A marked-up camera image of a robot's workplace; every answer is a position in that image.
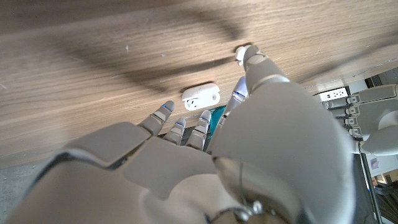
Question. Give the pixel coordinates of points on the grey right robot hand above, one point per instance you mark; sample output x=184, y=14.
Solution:
x=280, y=140

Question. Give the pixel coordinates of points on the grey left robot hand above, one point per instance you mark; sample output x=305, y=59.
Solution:
x=373, y=112

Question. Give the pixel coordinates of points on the white AirPods case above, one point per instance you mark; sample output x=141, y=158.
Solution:
x=202, y=96

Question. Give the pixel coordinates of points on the white AirPod earbud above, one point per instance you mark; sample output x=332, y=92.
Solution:
x=240, y=53

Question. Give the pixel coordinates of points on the teal plastic basket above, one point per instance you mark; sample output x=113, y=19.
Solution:
x=216, y=119

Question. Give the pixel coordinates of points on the white power strip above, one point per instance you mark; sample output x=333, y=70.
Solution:
x=334, y=94

